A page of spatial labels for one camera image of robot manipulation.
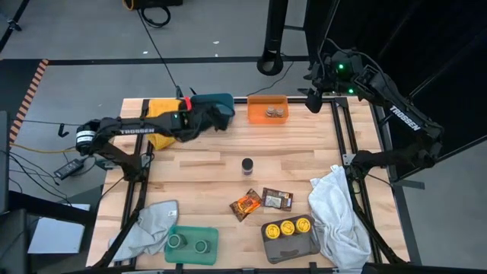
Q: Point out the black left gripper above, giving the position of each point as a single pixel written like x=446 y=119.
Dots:
x=205 y=118

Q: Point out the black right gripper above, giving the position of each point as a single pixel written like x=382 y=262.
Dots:
x=323 y=76

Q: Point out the black-lid purple-label spice jar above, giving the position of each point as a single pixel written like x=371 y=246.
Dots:
x=247 y=166

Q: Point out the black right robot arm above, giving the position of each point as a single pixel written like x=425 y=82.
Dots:
x=405 y=118

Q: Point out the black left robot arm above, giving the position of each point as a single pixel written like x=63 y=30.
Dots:
x=133 y=129

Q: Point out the blue plastic bin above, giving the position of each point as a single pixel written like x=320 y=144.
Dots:
x=224 y=100

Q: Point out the yellow cloth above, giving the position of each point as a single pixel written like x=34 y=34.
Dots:
x=163 y=108

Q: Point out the orange plastic bin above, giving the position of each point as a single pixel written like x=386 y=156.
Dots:
x=258 y=114

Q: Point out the orange foil spice packet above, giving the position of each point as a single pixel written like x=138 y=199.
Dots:
x=245 y=205

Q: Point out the brown spice packet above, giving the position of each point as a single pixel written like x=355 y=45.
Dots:
x=277 y=199

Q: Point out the grey cloth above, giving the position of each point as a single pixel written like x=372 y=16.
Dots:
x=152 y=224

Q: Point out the black equipment box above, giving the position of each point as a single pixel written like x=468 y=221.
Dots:
x=152 y=3

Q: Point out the white towel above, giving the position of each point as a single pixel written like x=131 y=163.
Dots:
x=342 y=228

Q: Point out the black partition panel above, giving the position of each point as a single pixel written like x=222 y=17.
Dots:
x=437 y=30

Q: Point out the teal plastic bin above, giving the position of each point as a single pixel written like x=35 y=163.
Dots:
x=190 y=259

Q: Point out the black power adapter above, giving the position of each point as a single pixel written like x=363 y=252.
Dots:
x=68 y=169

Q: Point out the grey translucent plastic bin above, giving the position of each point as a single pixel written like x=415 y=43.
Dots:
x=293 y=251

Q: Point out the black hazard-striped floor ramp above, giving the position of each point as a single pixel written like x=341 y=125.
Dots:
x=32 y=91

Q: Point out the white sheet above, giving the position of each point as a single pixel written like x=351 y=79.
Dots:
x=57 y=236

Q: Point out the black side furniture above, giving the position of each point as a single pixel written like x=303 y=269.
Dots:
x=11 y=243

